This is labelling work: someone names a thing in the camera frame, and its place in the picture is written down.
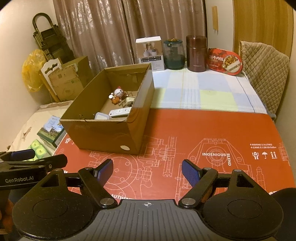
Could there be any white product box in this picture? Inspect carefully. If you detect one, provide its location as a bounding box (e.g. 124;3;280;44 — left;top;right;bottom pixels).
135;36;165;71

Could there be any green tissue pack bundle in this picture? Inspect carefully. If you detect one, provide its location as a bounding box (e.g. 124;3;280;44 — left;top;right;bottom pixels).
28;140;53;161

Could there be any white remote control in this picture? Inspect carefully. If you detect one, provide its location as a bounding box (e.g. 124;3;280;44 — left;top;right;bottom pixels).
108;107;132;118

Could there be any white carved chair back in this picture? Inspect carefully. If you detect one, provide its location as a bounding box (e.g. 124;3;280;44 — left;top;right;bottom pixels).
38;57;64;102

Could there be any person's left hand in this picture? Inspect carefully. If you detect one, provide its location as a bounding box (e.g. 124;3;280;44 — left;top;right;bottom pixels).
0;199;14;234

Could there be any plain brown cardboard box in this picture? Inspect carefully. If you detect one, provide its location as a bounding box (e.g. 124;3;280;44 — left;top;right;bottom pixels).
61;56;95;88

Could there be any brown thermos flask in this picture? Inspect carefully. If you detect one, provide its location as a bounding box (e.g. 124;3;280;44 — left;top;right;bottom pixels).
186;35;208;72

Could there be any checked pastel tablecloth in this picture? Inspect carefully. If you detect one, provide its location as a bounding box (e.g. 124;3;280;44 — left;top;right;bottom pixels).
148;68;269;114

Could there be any beige quilted chair cover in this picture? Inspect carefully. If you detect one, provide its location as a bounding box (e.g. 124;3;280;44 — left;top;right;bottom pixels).
238;40;290;121

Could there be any yellow plastic bag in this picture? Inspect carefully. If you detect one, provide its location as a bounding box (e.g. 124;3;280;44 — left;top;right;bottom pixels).
21;49;47;93

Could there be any green glass jar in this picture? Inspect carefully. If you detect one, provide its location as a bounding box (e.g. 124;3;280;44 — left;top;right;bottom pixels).
163;38;186;70

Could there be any red instant meal tray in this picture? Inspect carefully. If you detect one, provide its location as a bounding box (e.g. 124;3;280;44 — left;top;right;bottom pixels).
207;47;243;77

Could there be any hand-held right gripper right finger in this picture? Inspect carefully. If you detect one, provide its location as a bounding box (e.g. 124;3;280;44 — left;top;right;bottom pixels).
178;159;255;208

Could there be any cream bed sheet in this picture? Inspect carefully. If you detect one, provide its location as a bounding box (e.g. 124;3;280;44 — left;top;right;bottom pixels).
7;101;74;153

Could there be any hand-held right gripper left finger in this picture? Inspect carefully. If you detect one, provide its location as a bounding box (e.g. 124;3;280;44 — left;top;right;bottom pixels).
37;159;118;208

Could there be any milk carton gift box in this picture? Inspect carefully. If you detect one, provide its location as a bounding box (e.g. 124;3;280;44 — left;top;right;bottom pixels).
36;116;66;147

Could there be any wooden wardrobe door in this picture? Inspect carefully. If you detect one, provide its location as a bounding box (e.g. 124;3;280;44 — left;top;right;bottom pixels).
232;0;294;57

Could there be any folded ladder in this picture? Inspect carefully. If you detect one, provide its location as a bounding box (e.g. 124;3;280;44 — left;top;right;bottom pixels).
32;13;75;61

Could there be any wooden wardrobe handle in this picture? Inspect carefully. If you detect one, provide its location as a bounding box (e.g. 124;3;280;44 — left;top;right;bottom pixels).
211;6;219;32

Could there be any red blueprint mat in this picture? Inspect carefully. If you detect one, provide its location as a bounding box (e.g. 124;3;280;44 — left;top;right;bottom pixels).
53;107;292;202

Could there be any beige patterned curtain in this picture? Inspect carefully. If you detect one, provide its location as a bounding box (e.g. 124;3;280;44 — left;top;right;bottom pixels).
122;0;207;64
53;0;126;77

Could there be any cardboard box with green print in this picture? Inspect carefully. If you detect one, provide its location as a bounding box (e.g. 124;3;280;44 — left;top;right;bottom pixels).
48;66;85;102

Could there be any white power adapter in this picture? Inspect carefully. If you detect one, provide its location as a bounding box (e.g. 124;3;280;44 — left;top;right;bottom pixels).
94;112;112;121

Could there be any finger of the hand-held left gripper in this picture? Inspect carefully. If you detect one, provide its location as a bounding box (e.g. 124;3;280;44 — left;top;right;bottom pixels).
0;149;36;163
30;154;68;173

